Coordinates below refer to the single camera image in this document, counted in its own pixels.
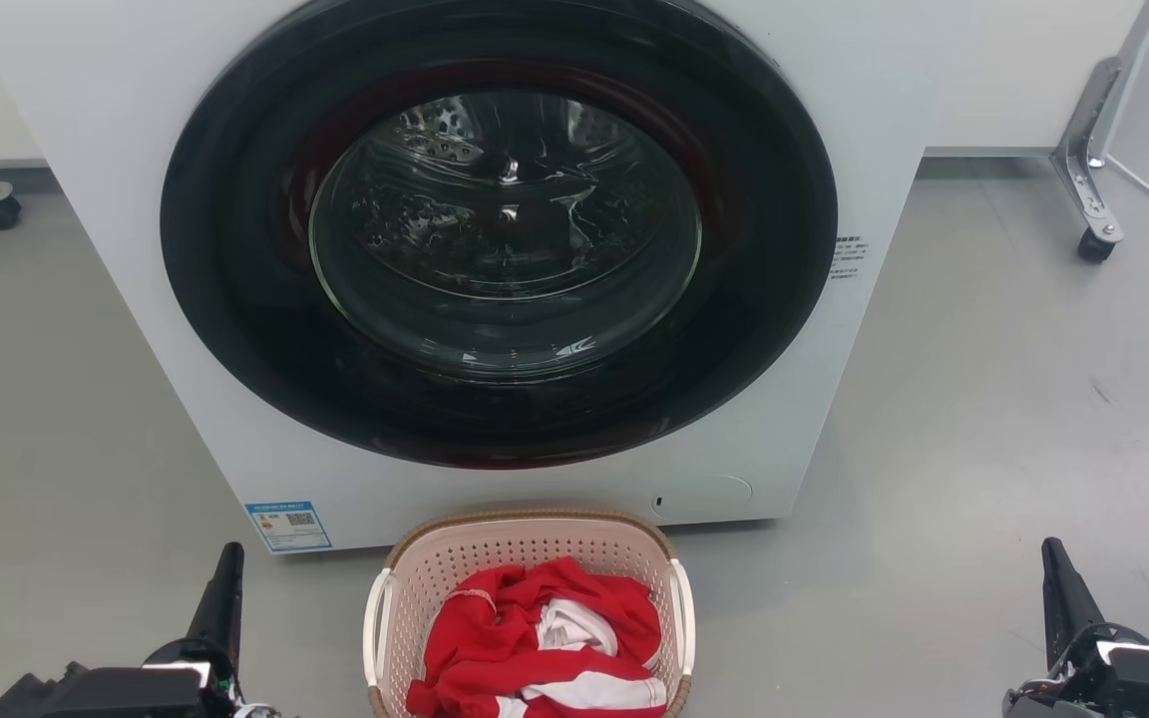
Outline white front-load washing machine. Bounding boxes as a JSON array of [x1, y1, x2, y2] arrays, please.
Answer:
[[0, 0, 940, 555]]

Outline beige perforated plastic laundry basket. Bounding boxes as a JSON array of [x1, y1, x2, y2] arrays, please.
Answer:
[[363, 511, 697, 718]]

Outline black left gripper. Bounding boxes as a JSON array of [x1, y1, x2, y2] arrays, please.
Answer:
[[141, 541, 245, 718]]

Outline blue energy label sticker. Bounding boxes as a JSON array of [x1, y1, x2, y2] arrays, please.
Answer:
[[244, 501, 333, 554]]

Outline round black washing machine door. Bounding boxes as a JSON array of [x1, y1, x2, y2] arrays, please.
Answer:
[[160, 0, 840, 470]]

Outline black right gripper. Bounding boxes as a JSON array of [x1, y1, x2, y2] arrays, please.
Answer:
[[1003, 538, 1149, 718]]

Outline tall grey metal stand leg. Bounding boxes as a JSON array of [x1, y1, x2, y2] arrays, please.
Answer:
[[1050, 0, 1149, 245]]

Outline red and white garment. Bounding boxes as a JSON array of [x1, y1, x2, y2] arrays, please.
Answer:
[[405, 555, 670, 718]]

